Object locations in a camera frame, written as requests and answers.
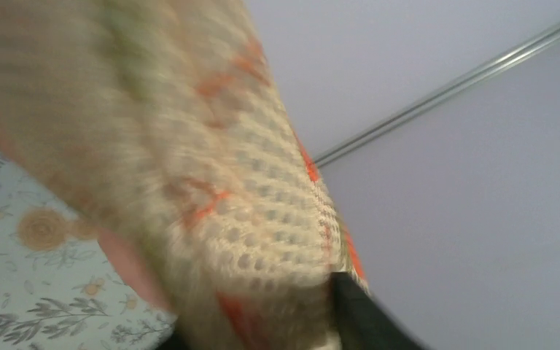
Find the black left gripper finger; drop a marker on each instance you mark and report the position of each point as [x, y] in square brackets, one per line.
[362, 324]

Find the floral mesh laundry bag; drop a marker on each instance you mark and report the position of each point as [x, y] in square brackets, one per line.
[160, 121]

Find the floral tablecloth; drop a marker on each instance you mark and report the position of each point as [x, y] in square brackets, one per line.
[57, 289]

